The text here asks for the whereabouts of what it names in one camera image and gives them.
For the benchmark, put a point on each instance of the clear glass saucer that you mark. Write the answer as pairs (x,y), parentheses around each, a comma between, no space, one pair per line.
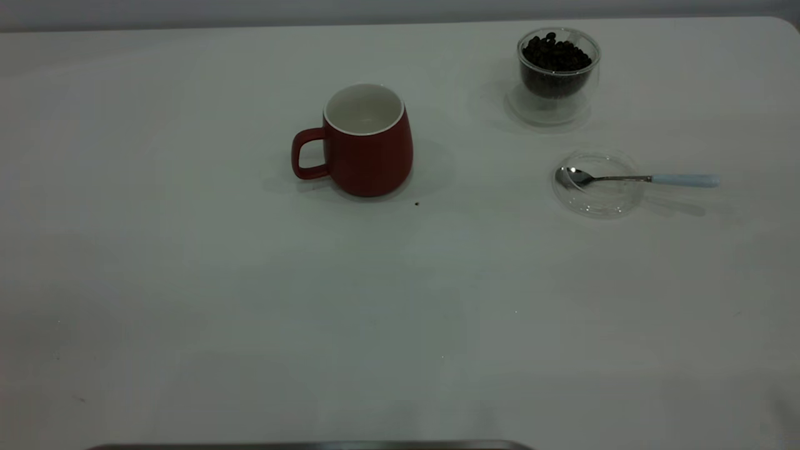
(606,203)

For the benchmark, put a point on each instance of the clear double-wall glass cup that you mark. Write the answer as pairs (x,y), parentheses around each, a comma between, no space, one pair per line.
(550,111)

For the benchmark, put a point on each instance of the dark coffee beans pile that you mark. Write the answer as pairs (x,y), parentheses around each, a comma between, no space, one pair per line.
(556,59)

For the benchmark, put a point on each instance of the red ceramic mug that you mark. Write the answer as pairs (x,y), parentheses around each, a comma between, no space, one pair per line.
(369,162)

